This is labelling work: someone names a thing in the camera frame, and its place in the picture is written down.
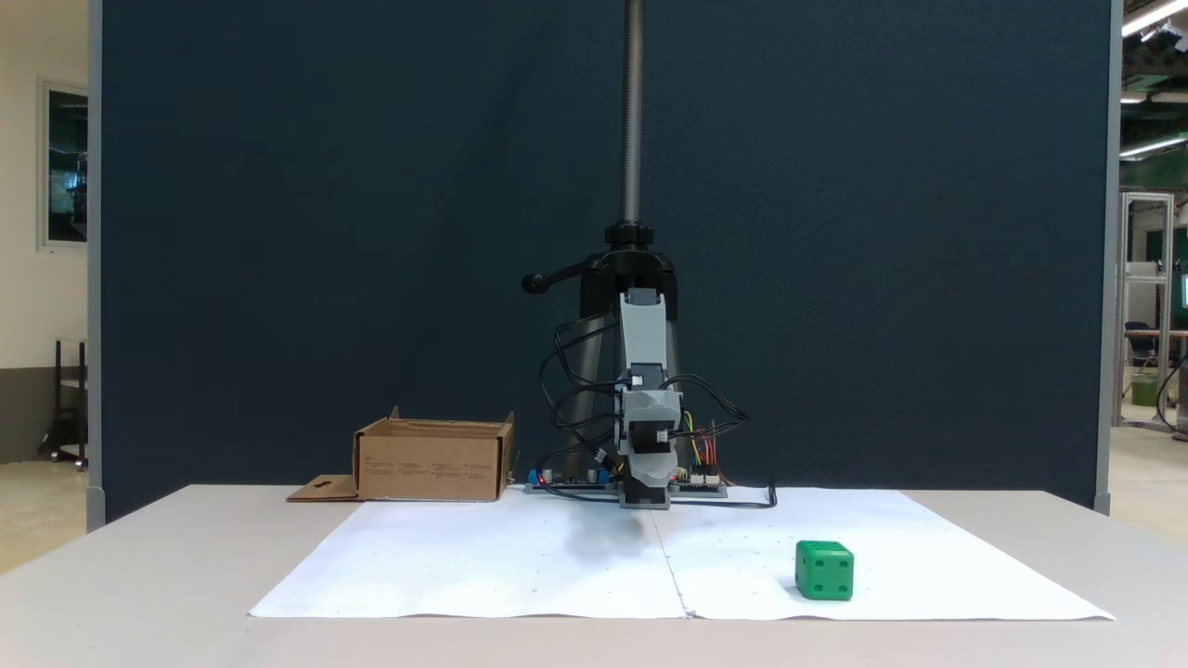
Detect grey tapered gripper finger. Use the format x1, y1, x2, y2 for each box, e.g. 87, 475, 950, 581
620, 453, 673, 509

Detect green dice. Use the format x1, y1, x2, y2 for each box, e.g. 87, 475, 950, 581
795, 541, 855, 601

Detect blue circuit board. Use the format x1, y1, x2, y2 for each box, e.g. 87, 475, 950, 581
524, 467, 615, 495

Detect white paper sheet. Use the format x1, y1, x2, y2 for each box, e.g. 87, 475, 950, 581
249, 487, 688, 621
650, 487, 1115, 621

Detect brown cardboard box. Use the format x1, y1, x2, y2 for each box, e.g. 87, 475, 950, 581
286, 406, 516, 503

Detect black tripod with metal pole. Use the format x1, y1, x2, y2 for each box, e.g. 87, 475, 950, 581
522, 0, 688, 479

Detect dark blue partition panel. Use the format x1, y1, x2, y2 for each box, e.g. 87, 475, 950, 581
88, 0, 1115, 522

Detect black cart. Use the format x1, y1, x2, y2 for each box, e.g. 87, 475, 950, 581
39, 338, 90, 470

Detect framed window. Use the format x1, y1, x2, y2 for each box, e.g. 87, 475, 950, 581
37, 78, 90, 252

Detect circuit board with coloured wires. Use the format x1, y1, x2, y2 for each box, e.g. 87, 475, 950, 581
670, 471, 730, 499

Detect black servo cable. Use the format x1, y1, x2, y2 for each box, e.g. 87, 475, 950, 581
661, 374, 749, 437
540, 318, 625, 502

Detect black power cable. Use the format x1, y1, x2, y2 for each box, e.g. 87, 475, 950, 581
670, 482, 777, 510

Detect aluminium frame rack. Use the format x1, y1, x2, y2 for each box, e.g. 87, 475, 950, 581
1112, 190, 1176, 430

